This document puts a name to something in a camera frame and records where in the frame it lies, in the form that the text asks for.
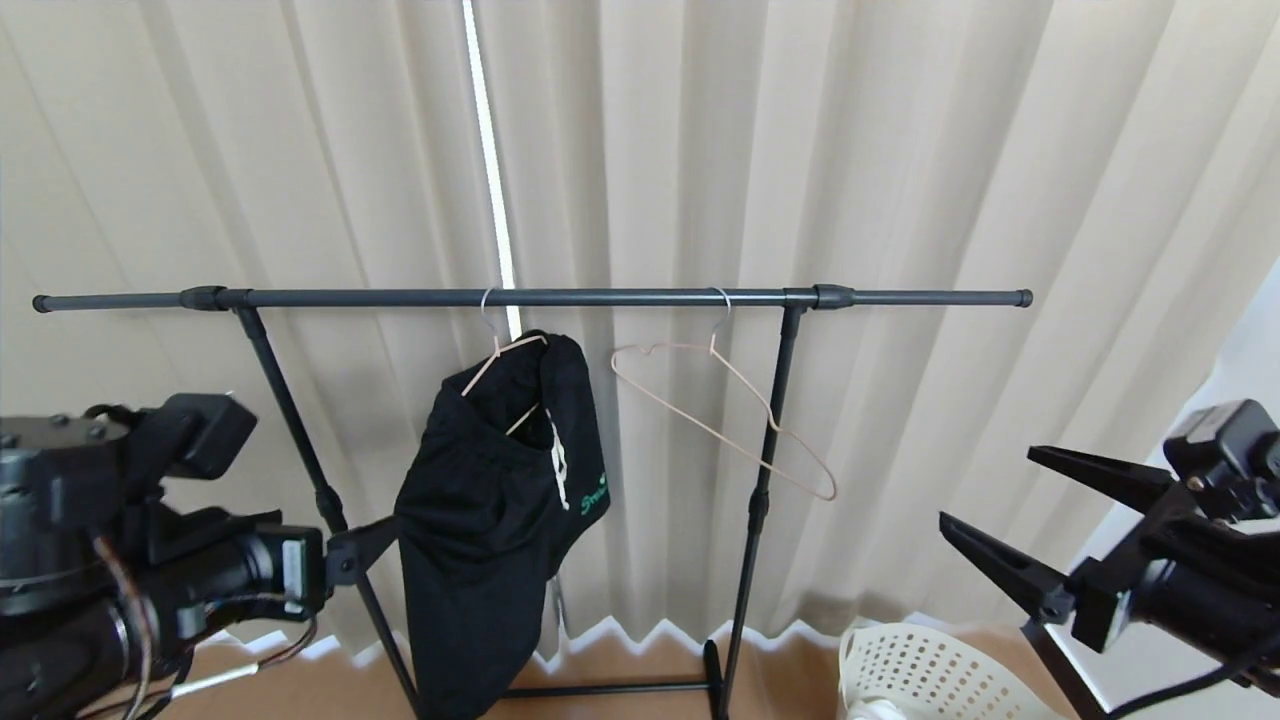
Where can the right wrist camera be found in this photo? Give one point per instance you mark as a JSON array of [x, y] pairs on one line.
[[1220, 445]]

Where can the pink clothes hanger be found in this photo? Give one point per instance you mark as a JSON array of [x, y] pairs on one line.
[[700, 428], [497, 351]]

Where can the white laundry basket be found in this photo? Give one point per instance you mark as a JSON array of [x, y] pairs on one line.
[[930, 670]]

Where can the beige curtain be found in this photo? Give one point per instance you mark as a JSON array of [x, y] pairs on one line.
[[900, 150]]

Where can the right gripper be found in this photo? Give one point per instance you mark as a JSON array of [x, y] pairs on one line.
[[1200, 590]]

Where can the black garment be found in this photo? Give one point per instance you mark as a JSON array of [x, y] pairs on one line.
[[480, 560]]

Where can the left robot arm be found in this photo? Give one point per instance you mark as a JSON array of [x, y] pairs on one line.
[[50, 600]]

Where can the black clothes rack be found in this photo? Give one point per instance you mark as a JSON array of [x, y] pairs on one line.
[[600, 297]]

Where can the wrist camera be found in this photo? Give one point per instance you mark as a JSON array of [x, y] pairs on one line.
[[1220, 445], [200, 440]]

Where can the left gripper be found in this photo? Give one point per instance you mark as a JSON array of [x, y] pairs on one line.
[[240, 570]]

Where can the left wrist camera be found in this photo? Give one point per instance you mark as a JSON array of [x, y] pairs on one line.
[[200, 440]]

